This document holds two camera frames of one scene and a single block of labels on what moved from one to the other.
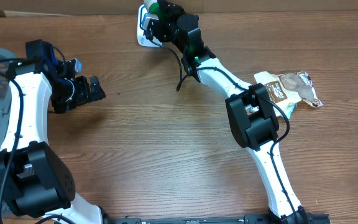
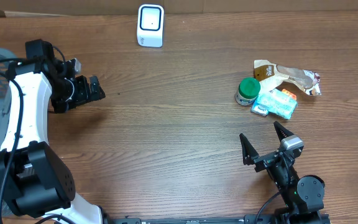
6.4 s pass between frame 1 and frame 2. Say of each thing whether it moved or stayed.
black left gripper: stayed
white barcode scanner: stayed
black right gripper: moved
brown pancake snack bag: moved
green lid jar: moved
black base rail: stayed
